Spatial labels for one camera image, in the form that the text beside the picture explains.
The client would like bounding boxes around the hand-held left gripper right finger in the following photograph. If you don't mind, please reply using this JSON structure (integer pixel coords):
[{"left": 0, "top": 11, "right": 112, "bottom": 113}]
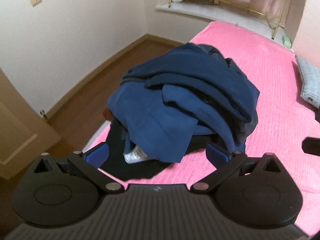
[{"left": 191, "top": 142, "right": 282, "bottom": 194}]

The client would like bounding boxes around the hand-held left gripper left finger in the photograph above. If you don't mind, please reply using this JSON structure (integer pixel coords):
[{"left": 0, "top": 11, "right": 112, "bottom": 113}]
[{"left": 32, "top": 142, "right": 123, "bottom": 194}]

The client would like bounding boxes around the blue sweatshirt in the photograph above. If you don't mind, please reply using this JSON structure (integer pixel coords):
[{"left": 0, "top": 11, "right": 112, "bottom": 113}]
[{"left": 107, "top": 81, "right": 259, "bottom": 163}]

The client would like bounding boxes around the white mattress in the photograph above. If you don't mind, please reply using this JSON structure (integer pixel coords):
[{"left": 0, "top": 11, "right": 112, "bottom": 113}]
[{"left": 82, "top": 120, "right": 112, "bottom": 155}]

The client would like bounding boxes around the white patterned cloth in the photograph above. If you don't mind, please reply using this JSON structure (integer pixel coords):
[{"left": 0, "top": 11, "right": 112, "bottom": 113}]
[{"left": 124, "top": 146, "right": 148, "bottom": 165}]

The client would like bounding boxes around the checkered pillow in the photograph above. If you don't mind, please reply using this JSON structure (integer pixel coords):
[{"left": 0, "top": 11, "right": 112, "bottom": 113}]
[{"left": 295, "top": 55, "right": 320, "bottom": 108}]

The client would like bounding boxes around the black garment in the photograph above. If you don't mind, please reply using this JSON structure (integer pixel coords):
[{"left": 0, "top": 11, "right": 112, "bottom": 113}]
[{"left": 99, "top": 119, "right": 215, "bottom": 181}]

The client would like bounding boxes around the pink bed blanket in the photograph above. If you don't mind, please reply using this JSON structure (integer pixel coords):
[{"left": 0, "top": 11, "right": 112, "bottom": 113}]
[{"left": 84, "top": 21, "right": 320, "bottom": 230}]

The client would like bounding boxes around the wooden door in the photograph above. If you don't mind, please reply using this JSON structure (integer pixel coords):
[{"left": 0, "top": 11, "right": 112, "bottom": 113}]
[{"left": 0, "top": 69, "right": 62, "bottom": 180}]

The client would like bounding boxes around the white window sill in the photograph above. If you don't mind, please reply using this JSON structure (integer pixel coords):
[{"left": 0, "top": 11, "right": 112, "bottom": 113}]
[{"left": 155, "top": 0, "right": 293, "bottom": 48}]

